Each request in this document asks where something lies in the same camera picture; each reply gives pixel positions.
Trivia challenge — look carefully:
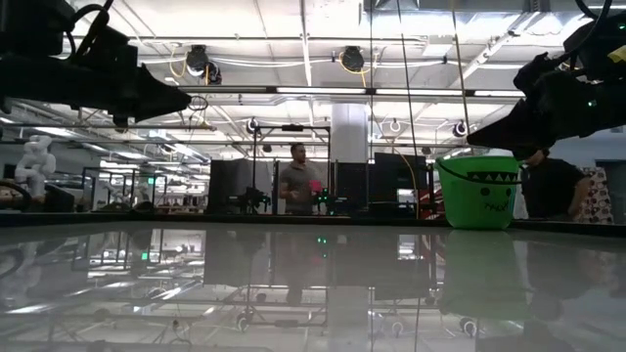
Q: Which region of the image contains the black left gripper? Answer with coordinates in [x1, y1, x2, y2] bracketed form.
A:
[0, 53, 192, 127]

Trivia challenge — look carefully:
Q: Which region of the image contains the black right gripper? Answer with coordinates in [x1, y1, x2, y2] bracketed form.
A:
[467, 53, 626, 160]

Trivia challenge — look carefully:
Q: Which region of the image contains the person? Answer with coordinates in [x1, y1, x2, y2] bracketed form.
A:
[520, 146, 594, 221]
[278, 143, 324, 215]

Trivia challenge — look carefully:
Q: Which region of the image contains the green plastic bucket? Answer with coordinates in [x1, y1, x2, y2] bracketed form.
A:
[433, 154, 523, 231]

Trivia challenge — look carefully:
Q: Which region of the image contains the polka dot patterned cloth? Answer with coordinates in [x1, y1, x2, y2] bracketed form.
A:
[576, 168, 615, 224]

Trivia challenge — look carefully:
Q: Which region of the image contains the black curtain panel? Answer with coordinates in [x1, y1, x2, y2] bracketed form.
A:
[208, 158, 275, 215]

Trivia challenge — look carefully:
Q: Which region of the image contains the white robot figure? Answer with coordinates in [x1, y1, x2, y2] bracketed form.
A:
[14, 135, 58, 199]

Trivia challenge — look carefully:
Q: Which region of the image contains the long ceiling light bar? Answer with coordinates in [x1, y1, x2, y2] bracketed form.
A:
[0, 85, 527, 99]

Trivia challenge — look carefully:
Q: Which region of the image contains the white building column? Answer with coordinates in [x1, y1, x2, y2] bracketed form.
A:
[331, 102, 369, 165]

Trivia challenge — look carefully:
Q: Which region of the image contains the black partition panel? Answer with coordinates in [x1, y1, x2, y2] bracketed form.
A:
[332, 162, 371, 212]

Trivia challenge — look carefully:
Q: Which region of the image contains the black ceiling cable reel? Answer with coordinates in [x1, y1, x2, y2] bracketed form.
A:
[339, 45, 367, 74]
[185, 44, 224, 87]

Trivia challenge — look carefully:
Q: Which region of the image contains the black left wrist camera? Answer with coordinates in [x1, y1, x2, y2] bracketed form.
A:
[72, 26, 141, 67]

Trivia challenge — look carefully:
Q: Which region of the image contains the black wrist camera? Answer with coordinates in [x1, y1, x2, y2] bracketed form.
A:
[72, 26, 141, 67]
[561, 17, 626, 84]

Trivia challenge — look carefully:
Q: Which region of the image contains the black left camera cable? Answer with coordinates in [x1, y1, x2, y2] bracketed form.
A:
[66, 0, 114, 55]

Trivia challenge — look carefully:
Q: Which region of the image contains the black camera cable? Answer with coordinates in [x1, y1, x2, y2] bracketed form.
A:
[574, 0, 613, 23]
[66, 0, 114, 55]

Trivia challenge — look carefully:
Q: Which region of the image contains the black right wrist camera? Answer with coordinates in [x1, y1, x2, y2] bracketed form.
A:
[561, 17, 626, 84]

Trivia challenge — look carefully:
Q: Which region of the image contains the black hanging cable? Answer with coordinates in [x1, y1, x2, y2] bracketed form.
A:
[394, 0, 422, 162]

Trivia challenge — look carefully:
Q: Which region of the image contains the black background rig frame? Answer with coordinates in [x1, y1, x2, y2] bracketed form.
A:
[250, 124, 333, 216]

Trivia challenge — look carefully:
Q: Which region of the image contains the black right camera cable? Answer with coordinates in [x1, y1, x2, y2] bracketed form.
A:
[574, 0, 613, 23]

